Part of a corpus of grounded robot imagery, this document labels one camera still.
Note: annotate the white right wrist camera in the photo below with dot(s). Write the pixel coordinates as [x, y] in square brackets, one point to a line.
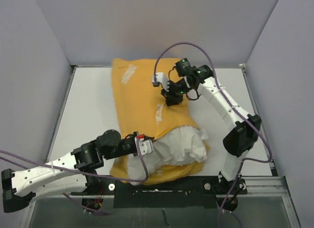
[160, 79]

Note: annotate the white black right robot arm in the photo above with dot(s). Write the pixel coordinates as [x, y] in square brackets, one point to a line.
[244, 127]

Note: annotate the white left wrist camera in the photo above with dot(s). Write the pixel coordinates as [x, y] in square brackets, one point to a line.
[144, 144]

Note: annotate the blue yellow Mickey pillowcase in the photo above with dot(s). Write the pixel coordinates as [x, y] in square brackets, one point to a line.
[141, 107]

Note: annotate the aluminium frame rail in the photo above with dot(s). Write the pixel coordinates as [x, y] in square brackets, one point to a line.
[267, 204]

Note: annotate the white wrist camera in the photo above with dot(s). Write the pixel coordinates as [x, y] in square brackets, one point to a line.
[144, 144]
[160, 79]

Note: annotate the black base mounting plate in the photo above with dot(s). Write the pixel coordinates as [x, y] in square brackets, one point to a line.
[190, 191]

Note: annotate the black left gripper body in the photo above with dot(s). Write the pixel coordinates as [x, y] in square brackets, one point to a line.
[127, 147]

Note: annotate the white pillow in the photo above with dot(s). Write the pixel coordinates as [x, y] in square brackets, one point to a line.
[180, 153]

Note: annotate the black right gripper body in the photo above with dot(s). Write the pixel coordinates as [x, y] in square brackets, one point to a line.
[176, 90]

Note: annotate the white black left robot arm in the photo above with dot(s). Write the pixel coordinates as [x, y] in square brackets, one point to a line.
[73, 172]

